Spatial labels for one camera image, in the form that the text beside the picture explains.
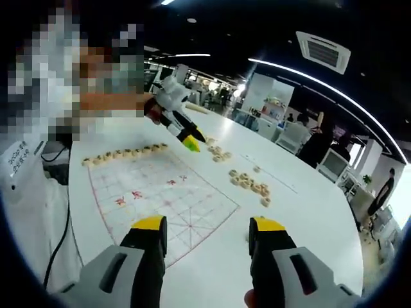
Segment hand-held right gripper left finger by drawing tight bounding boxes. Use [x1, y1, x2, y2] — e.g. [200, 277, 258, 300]
[59, 215, 168, 308]

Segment ceiling air conditioner vent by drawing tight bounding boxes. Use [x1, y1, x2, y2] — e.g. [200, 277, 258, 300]
[295, 31, 351, 74]

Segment person's right hand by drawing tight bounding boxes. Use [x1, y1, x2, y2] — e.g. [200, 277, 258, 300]
[243, 287, 257, 308]

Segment person's left hand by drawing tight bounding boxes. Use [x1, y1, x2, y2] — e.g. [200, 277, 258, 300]
[143, 97, 170, 126]

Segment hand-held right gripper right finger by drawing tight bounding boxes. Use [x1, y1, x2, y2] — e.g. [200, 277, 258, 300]
[249, 216, 360, 308]

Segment white mesh chair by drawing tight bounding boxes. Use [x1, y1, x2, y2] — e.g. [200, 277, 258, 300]
[316, 150, 349, 184]

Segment white table power strip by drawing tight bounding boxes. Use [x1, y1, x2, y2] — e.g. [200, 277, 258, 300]
[240, 153, 298, 194]

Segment curved ceiling light strip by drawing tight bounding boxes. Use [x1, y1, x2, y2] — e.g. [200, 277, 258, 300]
[248, 57, 405, 161]

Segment group of wooden chess pieces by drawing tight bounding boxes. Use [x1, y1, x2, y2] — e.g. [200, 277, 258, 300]
[82, 136, 272, 207]

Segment wooden rolling pin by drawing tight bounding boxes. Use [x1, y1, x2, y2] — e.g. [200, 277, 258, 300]
[188, 102, 209, 115]

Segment short ceiling light strip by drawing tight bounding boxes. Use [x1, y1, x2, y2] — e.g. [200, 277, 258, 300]
[162, 53, 211, 60]

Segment white chest-worn device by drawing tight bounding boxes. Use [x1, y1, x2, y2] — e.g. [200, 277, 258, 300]
[0, 139, 46, 200]

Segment thin chessboard sheet red lines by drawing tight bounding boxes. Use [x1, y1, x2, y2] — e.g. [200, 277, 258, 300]
[87, 149, 240, 269]

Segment display shelf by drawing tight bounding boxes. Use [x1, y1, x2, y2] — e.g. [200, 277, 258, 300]
[261, 96, 288, 119]

